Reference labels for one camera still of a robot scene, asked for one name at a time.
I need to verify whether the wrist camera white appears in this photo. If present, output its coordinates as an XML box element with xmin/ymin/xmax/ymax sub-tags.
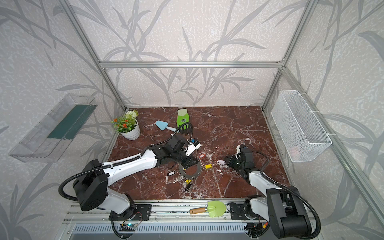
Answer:
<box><xmin>236</xmin><ymin>145</ymin><xmax>247</xmax><ymax>159</ymax></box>
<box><xmin>186</xmin><ymin>138</ymin><xmax>201</xmax><ymax>157</ymax></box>

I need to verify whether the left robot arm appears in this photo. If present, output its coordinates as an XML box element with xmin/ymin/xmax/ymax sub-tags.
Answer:
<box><xmin>73</xmin><ymin>134</ymin><xmax>201</xmax><ymax>219</ymax></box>

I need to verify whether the clear acrylic wall shelf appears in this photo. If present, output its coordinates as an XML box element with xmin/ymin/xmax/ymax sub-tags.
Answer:
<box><xmin>9</xmin><ymin>94</ymin><xmax>97</xmax><ymax>163</ymax></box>

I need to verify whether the light blue toy trowel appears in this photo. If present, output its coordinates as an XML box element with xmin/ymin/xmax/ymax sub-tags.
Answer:
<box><xmin>155</xmin><ymin>121</ymin><xmax>177</xmax><ymax>132</ymax></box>

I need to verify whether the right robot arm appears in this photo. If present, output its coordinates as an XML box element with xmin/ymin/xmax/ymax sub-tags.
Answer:
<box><xmin>225</xmin><ymin>145</ymin><xmax>313</xmax><ymax>239</ymax></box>

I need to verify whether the green black garden glove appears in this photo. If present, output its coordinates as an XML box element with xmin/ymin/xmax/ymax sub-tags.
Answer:
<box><xmin>177</xmin><ymin>109</ymin><xmax>190</xmax><ymax>135</ymax></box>

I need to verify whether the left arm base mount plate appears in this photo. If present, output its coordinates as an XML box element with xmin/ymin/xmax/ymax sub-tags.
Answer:
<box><xmin>129</xmin><ymin>204</ymin><xmax>152</xmax><ymax>222</ymax></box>

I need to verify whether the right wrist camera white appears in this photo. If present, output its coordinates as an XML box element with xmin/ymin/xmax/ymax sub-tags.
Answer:
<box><xmin>236</xmin><ymin>145</ymin><xmax>247</xmax><ymax>159</ymax></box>

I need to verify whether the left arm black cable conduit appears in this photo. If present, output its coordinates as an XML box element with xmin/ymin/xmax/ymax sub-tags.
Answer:
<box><xmin>58</xmin><ymin>122</ymin><xmax>194</xmax><ymax>202</ymax></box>

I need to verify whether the green toy shovel wooden handle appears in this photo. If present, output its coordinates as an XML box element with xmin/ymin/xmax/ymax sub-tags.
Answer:
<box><xmin>190</xmin><ymin>201</ymin><xmax>227</xmax><ymax>218</ymax></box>

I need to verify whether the green lit circuit board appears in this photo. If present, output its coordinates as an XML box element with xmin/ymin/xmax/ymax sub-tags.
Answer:
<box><xmin>119</xmin><ymin>222</ymin><xmax>141</xmax><ymax>232</ymax></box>

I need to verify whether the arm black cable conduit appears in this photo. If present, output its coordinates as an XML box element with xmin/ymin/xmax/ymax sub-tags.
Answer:
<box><xmin>251</xmin><ymin>149</ymin><xmax>322</xmax><ymax>240</ymax></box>
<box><xmin>58</xmin><ymin>122</ymin><xmax>194</xmax><ymax>202</ymax></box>

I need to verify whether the potted plant white pot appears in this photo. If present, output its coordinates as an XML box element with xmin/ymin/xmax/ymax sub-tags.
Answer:
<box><xmin>111</xmin><ymin>110</ymin><xmax>140</xmax><ymax>141</ymax></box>

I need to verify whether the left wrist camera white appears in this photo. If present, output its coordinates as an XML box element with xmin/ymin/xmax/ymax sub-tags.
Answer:
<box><xmin>186</xmin><ymin>138</ymin><xmax>201</xmax><ymax>157</ymax></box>

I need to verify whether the white wire mesh basket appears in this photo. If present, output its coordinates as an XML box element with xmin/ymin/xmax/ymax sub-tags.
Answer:
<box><xmin>271</xmin><ymin>90</ymin><xmax>333</xmax><ymax>163</ymax></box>

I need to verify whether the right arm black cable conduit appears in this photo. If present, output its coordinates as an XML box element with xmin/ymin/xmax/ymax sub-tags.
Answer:
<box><xmin>251</xmin><ymin>149</ymin><xmax>322</xmax><ymax>240</ymax></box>

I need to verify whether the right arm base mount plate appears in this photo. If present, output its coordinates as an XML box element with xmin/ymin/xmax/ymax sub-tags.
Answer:
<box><xmin>227</xmin><ymin>203</ymin><xmax>249</xmax><ymax>221</ymax></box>

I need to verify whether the large metal key ring plate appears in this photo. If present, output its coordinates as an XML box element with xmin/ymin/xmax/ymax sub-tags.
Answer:
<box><xmin>179</xmin><ymin>162</ymin><xmax>202</xmax><ymax>180</ymax></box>

